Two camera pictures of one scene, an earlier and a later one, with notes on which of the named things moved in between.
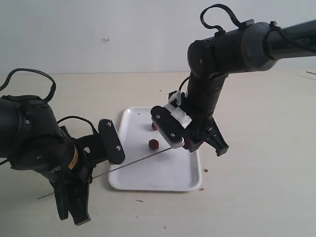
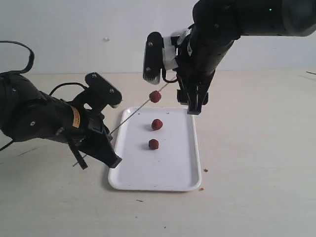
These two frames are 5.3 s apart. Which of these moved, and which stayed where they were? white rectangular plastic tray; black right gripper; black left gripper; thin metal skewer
Moved: thin metal skewer; black left gripper; black right gripper
Stayed: white rectangular plastic tray
